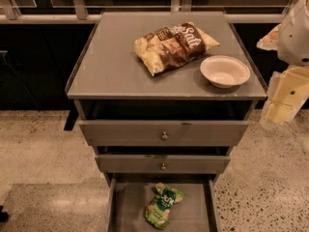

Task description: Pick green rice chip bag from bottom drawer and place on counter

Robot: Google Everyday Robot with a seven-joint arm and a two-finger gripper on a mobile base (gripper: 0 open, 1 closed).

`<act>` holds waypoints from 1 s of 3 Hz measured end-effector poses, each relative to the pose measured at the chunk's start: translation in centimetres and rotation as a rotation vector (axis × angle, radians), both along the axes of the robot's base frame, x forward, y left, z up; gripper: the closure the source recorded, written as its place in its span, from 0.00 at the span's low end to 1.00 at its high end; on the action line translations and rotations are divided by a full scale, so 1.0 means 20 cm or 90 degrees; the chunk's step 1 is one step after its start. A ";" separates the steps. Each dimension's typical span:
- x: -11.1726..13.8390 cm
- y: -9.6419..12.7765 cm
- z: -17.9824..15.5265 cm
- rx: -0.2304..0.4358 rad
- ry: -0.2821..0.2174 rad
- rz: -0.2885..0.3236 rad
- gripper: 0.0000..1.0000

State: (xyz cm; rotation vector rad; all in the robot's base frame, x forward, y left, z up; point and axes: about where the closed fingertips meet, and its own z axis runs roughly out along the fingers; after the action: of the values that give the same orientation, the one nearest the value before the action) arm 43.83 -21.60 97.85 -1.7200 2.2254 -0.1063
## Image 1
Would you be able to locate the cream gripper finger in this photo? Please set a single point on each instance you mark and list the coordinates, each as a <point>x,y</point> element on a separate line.
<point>287,92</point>
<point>269,41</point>

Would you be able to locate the brass drawer knob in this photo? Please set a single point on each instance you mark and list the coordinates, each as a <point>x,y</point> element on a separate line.
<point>164,136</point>
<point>163,167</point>

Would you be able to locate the green rice chip bag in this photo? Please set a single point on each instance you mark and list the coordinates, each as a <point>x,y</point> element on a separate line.
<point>158,211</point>

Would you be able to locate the grey drawer cabinet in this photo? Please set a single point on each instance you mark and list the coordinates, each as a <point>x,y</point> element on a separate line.
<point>110,82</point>

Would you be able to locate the brass middle drawer knob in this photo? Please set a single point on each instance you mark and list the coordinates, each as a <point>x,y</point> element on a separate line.
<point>163,167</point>

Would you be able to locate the white paper bowl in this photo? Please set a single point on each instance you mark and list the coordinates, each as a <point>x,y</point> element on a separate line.
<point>224,71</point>

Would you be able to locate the black object at floor edge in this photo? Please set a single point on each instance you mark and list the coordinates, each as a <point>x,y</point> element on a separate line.
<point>4,216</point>

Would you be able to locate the grey middle drawer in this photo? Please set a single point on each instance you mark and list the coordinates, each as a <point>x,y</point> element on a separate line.
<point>151,164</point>

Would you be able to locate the brass top drawer knob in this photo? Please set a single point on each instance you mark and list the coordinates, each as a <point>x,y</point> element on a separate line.
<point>164,136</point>

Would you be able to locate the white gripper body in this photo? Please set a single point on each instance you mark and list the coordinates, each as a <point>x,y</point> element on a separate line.
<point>295,38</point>

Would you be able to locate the brown salt chip bag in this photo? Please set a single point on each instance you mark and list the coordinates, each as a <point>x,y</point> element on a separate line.
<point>171,48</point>

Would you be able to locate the white metal railing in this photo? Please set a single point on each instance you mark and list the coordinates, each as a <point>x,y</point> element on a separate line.
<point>88,11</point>

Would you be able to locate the grey top drawer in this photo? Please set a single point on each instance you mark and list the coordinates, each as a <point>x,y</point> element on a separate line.
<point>148,132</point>

